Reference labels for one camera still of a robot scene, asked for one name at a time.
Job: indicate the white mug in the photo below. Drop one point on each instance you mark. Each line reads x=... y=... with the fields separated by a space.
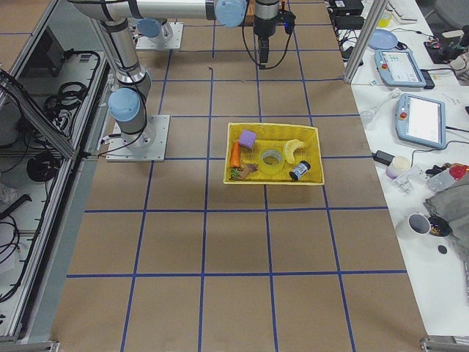
x=413 y=227

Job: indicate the black power adapter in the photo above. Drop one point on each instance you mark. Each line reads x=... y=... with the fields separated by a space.
x=382 y=157

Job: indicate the pale yellow toy banana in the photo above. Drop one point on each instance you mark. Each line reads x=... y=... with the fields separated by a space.
x=289 y=149

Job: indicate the lower teach pendant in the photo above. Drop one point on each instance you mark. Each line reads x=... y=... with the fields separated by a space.
x=422 y=121

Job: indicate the brown toy figure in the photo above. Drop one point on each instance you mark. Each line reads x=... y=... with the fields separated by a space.
x=243 y=171

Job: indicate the clear plastic container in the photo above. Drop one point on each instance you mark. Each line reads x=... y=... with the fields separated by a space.
x=441 y=181

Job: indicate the yellow woven basket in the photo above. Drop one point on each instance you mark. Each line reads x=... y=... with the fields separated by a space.
x=274 y=136

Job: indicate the orange toy carrot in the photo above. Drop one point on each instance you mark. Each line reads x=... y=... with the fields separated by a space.
x=235 y=158

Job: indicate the yellow tape roll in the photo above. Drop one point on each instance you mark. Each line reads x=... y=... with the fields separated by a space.
x=271 y=162

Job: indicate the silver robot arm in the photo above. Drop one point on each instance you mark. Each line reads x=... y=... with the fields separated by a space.
x=266 y=19
x=128 y=104

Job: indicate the aluminium frame post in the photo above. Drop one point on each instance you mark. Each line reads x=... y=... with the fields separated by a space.
x=370 y=24

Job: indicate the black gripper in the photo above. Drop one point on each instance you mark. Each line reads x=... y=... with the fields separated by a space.
x=264 y=26

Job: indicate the grey cloth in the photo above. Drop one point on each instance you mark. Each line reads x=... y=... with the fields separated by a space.
x=452 y=206

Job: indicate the blue plate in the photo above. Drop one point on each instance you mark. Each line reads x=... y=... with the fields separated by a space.
x=383 y=40

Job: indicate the white lavender jar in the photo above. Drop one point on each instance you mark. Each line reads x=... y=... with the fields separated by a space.
x=398 y=166

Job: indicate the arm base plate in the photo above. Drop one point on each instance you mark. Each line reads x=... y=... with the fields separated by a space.
x=154 y=36
x=151 y=145

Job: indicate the black bowl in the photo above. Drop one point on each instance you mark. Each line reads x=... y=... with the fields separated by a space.
x=439 y=227

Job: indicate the purple foam cube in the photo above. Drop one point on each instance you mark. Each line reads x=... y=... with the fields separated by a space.
x=247 y=139

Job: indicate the black round lid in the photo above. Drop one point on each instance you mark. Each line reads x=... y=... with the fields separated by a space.
x=442 y=249

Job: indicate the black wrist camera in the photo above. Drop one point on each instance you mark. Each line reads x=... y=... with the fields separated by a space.
x=288 y=19

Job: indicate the black cylindrical can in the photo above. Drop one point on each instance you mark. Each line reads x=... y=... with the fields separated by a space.
x=299 y=170

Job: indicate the teach pendant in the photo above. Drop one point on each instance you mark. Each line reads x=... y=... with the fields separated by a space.
x=422 y=121
x=399 y=69

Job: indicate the upper teach pendant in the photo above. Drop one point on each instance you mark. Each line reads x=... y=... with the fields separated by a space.
x=399 y=69

